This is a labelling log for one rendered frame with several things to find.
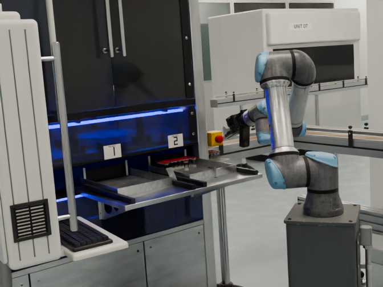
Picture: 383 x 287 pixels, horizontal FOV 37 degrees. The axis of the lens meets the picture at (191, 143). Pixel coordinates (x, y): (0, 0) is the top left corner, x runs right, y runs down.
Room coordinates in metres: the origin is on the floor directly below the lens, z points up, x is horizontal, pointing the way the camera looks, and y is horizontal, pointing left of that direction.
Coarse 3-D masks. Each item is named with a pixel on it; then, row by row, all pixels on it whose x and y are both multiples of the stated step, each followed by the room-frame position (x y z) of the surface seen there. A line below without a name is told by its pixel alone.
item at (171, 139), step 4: (168, 136) 2.64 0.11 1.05; (172, 136) 2.65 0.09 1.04; (176, 136) 2.66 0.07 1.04; (180, 136) 2.68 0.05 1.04; (168, 140) 2.64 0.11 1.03; (172, 140) 2.65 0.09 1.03; (180, 140) 2.68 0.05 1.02; (168, 144) 2.64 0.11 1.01; (172, 144) 2.65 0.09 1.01; (180, 144) 2.68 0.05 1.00
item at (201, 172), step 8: (200, 160) 2.72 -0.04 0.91; (208, 160) 2.67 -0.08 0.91; (152, 168) 2.60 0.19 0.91; (160, 168) 2.55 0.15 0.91; (192, 168) 2.66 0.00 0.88; (200, 168) 2.65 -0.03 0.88; (208, 168) 2.63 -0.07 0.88; (216, 168) 2.62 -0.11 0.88; (224, 168) 2.47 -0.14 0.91; (232, 168) 2.49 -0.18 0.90; (184, 176) 2.39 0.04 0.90; (192, 176) 2.37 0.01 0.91; (200, 176) 2.39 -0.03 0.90; (208, 176) 2.41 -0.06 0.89
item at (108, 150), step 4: (116, 144) 2.47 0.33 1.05; (104, 148) 2.44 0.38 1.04; (108, 148) 2.45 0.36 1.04; (112, 148) 2.46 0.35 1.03; (116, 148) 2.47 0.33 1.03; (120, 148) 2.49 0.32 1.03; (104, 152) 2.44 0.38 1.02; (108, 152) 2.45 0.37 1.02; (112, 152) 2.46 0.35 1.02; (116, 152) 2.47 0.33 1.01; (120, 152) 2.48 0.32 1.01; (104, 156) 2.44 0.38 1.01; (108, 156) 2.45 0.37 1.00; (112, 156) 2.46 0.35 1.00; (116, 156) 2.47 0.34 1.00; (120, 156) 2.48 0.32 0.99
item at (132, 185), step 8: (128, 176) 2.57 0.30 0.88; (136, 176) 2.56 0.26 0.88; (144, 176) 2.50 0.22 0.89; (152, 176) 2.44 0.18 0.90; (160, 176) 2.39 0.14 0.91; (80, 184) 2.45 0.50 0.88; (96, 184) 2.32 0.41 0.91; (104, 184) 2.27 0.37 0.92; (112, 184) 2.41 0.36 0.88; (120, 184) 2.40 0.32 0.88; (128, 184) 2.39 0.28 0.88; (136, 184) 2.23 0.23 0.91; (144, 184) 2.25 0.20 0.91; (152, 184) 2.27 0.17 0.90; (160, 184) 2.29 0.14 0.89; (168, 184) 2.32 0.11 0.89; (120, 192) 2.18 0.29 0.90; (128, 192) 2.20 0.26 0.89; (136, 192) 2.22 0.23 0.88
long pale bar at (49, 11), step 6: (48, 0) 2.25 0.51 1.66; (48, 6) 2.25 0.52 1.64; (48, 12) 2.25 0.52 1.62; (48, 18) 2.26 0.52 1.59; (48, 24) 2.26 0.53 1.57; (54, 24) 2.27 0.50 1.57; (48, 30) 2.26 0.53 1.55; (54, 30) 2.26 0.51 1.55; (54, 36) 2.26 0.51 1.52; (54, 78) 2.26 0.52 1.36; (54, 84) 2.26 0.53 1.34
